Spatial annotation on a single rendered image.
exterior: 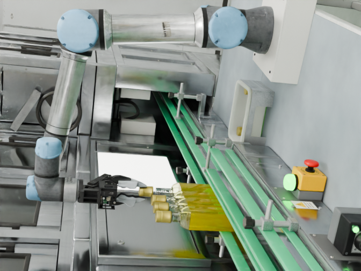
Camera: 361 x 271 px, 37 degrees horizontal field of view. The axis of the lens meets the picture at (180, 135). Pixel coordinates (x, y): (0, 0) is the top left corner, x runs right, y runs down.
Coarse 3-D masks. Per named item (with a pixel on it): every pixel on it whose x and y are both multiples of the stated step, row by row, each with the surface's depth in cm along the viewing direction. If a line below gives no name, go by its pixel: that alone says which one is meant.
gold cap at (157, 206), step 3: (153, 204) 162; (156, 204) 160; (159, 204) 160; (162, 204) 160; (165, 204) 160; (168, 204) 161; (153, 207) 161; (156, 207) 159; (159, 207) 160; (162, 207) 160; (165, 207) 160; (168, 207) 160; (153, 210) 161; (156, 210) 160; (159, 210) 160; (162, 210) 160; (165, 210) 160; (168, 210) 160
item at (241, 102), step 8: (240, 80) 194; (240, 88) 197; (248, 88) 183; (240, 96) 198; (248, 96) 182; (240, 104) 199; (248, 104) 183; (232, 112) 200; (240, 112) 200; (248, 112) 185; (232, 120) 201; (240, 120) 201; (232, 128) 202; (232, 136) 200; (240, 136) 200
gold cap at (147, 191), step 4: (140, 188) 170; (144, 188) 170; (148, 188) 170; (152, 188) 171; (140, 192) 169; (144, 192) 170; (148, 192) 170; (152, 192) 170; (144, 196) 171; (148, 196) 171
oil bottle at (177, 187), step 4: (176, 184) 173; (180, 184) 173; (184, 184) 174; (188, 184) 174; (192, 184) 175; (196, 184) 175; (200, 184) 175; (204, 184) 176; (208, 184) 176; (172, 188) 172; (176, 188) 171; (180, 188) 170; (184, 188) 171; (188, 188) 171; (192, 188) 171; (196, 188) 172; (200, 188) 172; (204, 188) 173; (208, 188) 173; (172, 192) 171
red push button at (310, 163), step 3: (306, 159) 143; (309, 159) 142; (306, 162) 141; (309, 162) 140; (312, 162) 140; (315, 162) 141; (318, 162) 141; (306, 165) 141; (309, 165) 140; (312, 165) 140; (315, 165) 140; (318, 165) 140; (309, 168) 141; (312, 168) 141
